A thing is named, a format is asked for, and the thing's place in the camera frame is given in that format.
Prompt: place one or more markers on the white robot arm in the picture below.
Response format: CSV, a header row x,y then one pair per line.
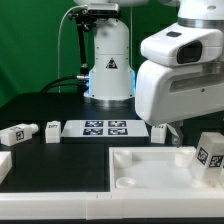
x,y
110,72

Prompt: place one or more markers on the black camera stand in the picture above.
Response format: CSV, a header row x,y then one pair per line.
x,y
85,20

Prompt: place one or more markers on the white left fence bar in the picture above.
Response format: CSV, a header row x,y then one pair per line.
x,y
5,164

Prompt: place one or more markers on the marker sheet with tags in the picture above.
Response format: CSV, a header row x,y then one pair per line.
x,y
104,128

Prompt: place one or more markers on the white fence bar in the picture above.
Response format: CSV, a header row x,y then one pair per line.
x,y
5,164
106,205

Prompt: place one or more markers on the white square tabletop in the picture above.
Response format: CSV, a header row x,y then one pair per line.
x,y
155,168

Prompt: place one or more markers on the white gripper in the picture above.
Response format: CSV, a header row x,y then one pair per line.
x,y
168,95

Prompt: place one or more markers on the white front fence bar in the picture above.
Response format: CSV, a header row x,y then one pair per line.
x,y
106,205

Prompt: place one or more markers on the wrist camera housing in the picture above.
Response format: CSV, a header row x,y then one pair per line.
x,y
178,45

